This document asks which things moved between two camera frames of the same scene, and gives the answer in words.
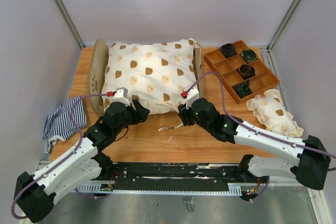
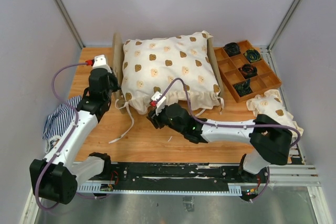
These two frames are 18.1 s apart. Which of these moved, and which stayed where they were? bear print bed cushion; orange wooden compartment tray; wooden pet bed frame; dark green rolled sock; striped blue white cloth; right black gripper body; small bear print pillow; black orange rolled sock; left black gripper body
Moved: wooden pet bed frame; right black gripper body; left black gripper body; bear print bed cushion
Stayed: small bear print pillow; dark green rolled sock; black orange rolled sock; striped blue white cloth; orange wooden compartment tray
